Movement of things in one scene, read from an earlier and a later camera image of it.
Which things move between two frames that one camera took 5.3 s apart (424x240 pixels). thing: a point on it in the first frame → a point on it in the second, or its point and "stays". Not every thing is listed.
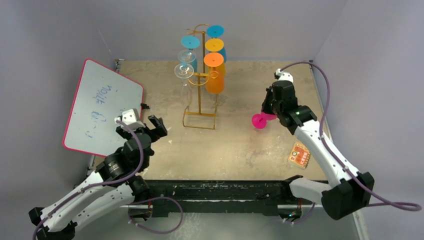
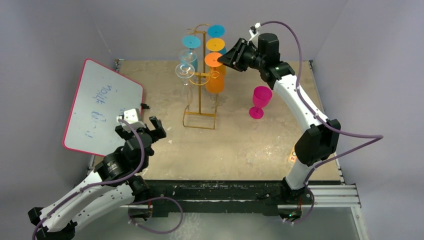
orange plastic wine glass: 215,85 stays
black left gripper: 159,130 stays
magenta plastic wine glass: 259,121 → 262,95
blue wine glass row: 189,63 stays
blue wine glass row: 215,31 stays
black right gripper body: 269,103 → 241,55
